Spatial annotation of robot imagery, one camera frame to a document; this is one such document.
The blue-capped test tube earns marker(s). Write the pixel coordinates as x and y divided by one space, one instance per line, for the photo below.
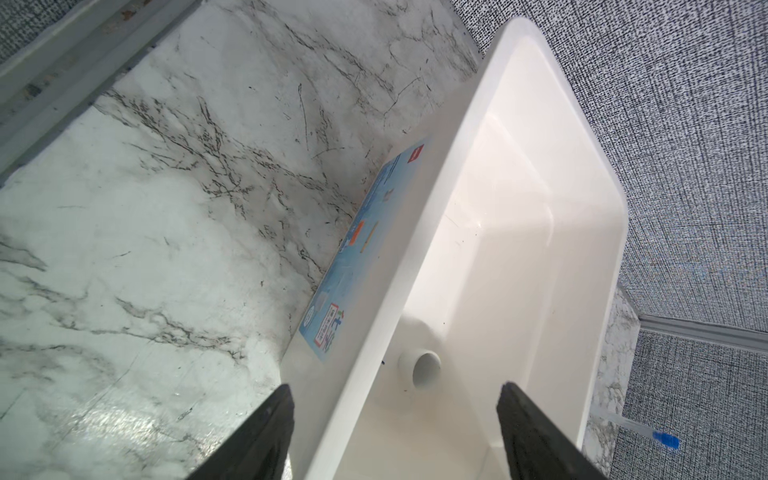
668 440

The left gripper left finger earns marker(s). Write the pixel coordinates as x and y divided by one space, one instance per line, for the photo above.
258 449

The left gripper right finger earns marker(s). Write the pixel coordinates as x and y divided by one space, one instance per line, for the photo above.
535 448

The white plastic bin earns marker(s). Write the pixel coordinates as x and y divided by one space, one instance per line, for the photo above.
493 236

